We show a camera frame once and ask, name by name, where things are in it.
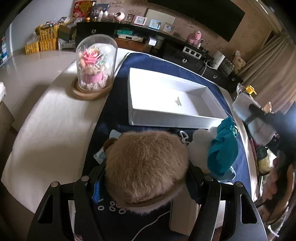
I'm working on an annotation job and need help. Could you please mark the white router device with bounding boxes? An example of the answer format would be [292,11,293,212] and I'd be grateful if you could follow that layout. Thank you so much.
[212,51,225,70]

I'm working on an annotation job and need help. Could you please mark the navy blue cloth mat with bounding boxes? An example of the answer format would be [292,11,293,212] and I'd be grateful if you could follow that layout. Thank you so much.
[83,53,251,191]

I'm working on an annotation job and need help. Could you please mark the white cardboard box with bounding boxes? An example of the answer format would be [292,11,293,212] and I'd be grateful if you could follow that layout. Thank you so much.
[127,68,229,129]

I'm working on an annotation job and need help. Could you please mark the black wall television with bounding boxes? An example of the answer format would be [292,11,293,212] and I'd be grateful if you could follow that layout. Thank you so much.
[149,0,245,42]

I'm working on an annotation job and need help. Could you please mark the brown picture frame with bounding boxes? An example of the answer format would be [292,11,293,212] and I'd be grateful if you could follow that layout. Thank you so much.
[162,23,176,36]

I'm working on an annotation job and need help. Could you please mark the pink round vase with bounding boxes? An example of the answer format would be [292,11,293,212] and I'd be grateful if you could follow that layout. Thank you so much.
[114,12,125,22]

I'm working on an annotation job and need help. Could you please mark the beige curtain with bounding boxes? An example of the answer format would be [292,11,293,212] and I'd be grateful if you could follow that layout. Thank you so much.
[238,34,295,113]

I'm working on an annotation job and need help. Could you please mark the glass dome with pink rose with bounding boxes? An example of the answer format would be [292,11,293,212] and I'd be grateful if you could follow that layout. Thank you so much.
[76,34,118,93]

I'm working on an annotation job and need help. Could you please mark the blue picture frame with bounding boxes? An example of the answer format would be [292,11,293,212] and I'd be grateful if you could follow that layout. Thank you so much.
[149,19,161,31]

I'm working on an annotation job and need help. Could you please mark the yellow toy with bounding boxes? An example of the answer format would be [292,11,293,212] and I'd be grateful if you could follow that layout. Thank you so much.
[245,85,257,96]

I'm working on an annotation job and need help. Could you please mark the red decorative box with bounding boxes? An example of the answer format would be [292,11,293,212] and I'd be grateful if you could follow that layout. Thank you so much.
[72,0,96,18]

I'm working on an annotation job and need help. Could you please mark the white power strip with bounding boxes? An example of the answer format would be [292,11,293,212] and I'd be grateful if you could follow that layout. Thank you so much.
[183,46,202,59]

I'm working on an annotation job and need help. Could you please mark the round wooden dome base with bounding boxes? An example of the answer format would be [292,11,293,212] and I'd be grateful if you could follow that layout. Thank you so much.
[71,78,113,100]

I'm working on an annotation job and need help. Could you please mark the black tv cabinet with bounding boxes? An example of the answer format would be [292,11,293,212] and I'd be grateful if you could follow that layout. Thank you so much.
[75,22,243,93]

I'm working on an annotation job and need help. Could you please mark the white and teal plush toy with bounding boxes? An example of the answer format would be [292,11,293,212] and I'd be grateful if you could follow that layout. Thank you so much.
[187,117,239,182]

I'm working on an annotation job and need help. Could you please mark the pink picture frame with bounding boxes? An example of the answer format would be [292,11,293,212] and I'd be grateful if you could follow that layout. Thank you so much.
[133,16,147,26]

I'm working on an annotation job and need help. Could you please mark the yellow plastic crates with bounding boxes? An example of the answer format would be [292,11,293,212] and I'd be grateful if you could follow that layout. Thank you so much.
[24,23,60,55]

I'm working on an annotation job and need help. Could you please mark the brown plush toy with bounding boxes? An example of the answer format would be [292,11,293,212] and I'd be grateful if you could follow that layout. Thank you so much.
[103,130,189,214]

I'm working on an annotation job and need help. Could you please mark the pink plush figure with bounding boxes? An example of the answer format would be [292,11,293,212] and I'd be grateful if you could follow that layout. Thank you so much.
[187,31,202,46]

